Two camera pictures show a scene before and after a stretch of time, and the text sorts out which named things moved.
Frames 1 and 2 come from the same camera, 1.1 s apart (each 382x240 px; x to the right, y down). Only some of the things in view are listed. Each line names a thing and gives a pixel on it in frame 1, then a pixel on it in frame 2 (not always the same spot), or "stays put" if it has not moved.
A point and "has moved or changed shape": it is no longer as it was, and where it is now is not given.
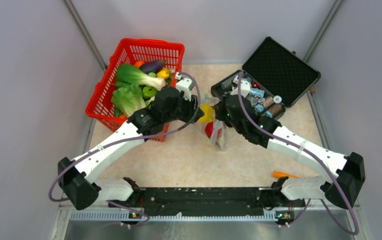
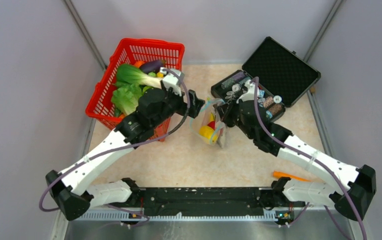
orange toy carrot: [278, 174] stays put
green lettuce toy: [128, 98] stays put
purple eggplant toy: [152, 66] stays put
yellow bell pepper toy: [208, 113] to [208, 134]
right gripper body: [222, 114] stays put
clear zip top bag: [213, 129] has moved or changed shape
